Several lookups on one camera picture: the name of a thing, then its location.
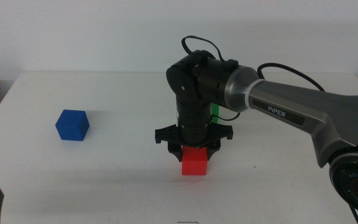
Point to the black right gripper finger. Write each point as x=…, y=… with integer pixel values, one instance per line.
x=175, y=152
x=213, y=151

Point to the red cube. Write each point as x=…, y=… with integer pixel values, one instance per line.
x=194, y=165

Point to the green cube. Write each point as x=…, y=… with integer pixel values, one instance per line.
x=215, y=112

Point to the blue cube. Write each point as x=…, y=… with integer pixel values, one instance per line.
x=71, y=126

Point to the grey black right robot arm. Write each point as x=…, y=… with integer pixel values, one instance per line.
x=322, y=109

